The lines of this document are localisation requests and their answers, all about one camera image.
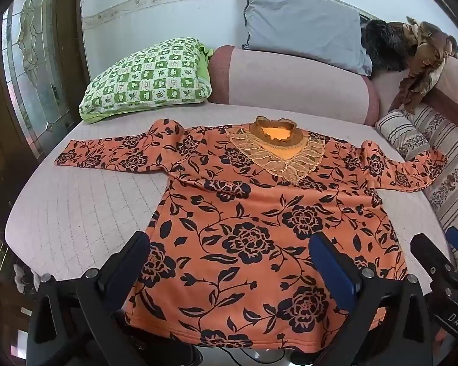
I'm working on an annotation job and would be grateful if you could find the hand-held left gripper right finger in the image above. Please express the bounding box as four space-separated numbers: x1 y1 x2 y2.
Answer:
308 232 433 366

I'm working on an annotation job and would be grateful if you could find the brown ruffled cloth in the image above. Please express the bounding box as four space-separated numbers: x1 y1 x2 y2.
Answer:
389 16 458 114

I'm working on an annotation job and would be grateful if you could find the green white checked pillow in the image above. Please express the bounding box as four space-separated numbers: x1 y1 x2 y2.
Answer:
78 37 214 124

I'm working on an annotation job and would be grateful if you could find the wooden patterned-glass door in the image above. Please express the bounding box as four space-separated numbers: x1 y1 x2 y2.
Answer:
0 0 91 275

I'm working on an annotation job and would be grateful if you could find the pink maroon-ended bolster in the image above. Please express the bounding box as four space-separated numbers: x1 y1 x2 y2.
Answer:
207 45 381 126
372 57 458 138

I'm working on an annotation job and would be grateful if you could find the orange black floral shirt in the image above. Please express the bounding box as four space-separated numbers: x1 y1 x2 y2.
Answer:
54 116 449 351

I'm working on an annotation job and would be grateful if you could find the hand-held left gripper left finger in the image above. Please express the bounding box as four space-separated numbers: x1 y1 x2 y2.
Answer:
27 231 152 366

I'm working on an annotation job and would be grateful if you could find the pink quilted bed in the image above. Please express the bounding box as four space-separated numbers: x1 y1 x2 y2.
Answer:
4 101 456 351

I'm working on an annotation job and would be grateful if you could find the grey pillow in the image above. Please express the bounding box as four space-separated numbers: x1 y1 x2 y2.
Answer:
241 0 373 77

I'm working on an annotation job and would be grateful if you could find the black furry garment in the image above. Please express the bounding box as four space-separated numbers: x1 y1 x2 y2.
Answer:
361 14 417 73

